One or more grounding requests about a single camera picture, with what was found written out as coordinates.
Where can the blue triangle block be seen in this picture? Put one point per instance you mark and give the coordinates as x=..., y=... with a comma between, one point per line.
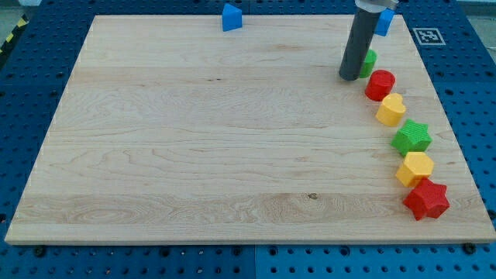
x=232, y=18

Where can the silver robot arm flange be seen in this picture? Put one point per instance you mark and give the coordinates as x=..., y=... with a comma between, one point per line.
x=376, y=6

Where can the green circle block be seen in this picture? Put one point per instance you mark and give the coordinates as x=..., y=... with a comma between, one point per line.
x=368, y=64

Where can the red circle block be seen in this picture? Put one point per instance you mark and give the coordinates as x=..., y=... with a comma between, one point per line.
x=379, y=85

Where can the wooden board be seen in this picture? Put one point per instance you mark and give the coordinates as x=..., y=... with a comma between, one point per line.
x=171, y=131

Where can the yellow heart block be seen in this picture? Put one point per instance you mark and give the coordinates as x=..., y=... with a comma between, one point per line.
x=391, y=110

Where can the green star block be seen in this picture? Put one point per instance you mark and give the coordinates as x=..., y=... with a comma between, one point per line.
x=412, y=137

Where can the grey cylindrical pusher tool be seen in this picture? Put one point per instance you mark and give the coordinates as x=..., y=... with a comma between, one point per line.
x=358, y=43

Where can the yellow hexagon block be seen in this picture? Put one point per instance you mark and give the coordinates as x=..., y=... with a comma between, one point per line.
x=415, y=167

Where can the blue cube block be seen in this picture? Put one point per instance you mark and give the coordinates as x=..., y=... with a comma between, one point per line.
x=384, y=22

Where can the red star block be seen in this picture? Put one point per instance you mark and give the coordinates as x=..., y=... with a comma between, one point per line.
x=427, y=199

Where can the fiducial marker tag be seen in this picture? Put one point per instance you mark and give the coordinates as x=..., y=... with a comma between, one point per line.
x=427, y=36

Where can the yellow black hazard tape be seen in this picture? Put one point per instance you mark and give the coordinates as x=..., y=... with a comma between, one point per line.
x=12, y=39

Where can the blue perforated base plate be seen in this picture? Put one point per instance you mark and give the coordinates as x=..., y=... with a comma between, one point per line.
x=32, y=79

